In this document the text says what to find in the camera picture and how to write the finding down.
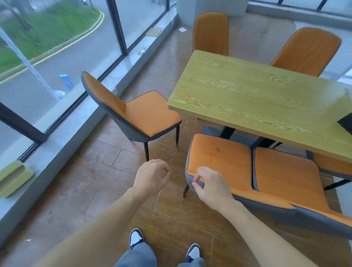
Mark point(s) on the person's right hand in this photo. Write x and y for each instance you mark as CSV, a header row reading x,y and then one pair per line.
x,y
213,189

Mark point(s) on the person's left hand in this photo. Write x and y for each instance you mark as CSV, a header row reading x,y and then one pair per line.
x,y
148,177

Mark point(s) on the person's left fingers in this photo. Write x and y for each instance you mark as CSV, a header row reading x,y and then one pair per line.
x,y
162,169

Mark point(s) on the person's right thumb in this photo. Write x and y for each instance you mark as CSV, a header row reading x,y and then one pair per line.
x,y
197,186

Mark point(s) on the person's left forearm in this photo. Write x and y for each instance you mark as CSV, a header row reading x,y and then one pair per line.
x,y
101,231

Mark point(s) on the person's right forearm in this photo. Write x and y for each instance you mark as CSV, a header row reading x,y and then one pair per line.
x,y
264,236

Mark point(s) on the orange chair with grey back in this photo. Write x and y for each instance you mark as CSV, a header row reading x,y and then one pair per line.
x,y
288,176
308,52
332,165
148,112
220,154
211,33

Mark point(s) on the black metal table base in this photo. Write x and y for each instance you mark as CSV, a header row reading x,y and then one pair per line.
x,y
227,132

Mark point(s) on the blue and white right shoe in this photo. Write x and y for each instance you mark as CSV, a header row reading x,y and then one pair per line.
x,y
194,252

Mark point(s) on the blue and white shoe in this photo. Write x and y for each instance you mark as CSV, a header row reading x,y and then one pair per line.
x,y
136,238
194,252

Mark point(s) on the blue and white left shoe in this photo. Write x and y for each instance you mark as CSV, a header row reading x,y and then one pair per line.
x,y
136,238

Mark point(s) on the grey trousers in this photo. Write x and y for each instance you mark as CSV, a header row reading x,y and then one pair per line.
x,y
137,257

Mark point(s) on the grey stone window sill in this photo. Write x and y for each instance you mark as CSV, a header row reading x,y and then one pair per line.
x,y
68,123

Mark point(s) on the blue sign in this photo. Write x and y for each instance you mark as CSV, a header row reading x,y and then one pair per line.
x,y
67,82

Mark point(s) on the brown cardboard piece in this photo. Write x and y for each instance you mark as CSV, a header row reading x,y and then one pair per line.
x,y
153,32

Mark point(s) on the white paper scrap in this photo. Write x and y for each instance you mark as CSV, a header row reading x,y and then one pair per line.
x,y
182,29

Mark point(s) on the green wooden block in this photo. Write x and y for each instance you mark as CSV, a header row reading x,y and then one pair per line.
x,y
13,177

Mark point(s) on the black flat object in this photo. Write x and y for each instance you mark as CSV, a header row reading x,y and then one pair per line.
x,y
347,123

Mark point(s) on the white lattice pole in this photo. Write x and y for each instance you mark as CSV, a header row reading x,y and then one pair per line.
x,y
30,66

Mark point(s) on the black window frame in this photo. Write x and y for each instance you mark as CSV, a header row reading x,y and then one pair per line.
x,y
117,27
321,4

